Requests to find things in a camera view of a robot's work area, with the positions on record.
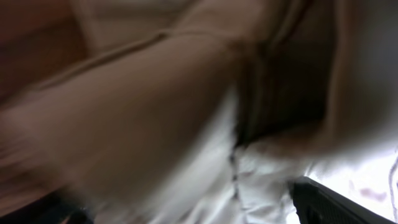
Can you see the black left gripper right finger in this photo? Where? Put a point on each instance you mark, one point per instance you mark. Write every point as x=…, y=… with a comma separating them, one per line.
x=317, y=204

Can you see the beige khaki shorts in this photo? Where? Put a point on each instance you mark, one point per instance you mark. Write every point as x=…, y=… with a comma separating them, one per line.
x=201, y=111

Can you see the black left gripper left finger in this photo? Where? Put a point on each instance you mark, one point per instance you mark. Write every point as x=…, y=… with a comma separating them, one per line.
x=51, y=209

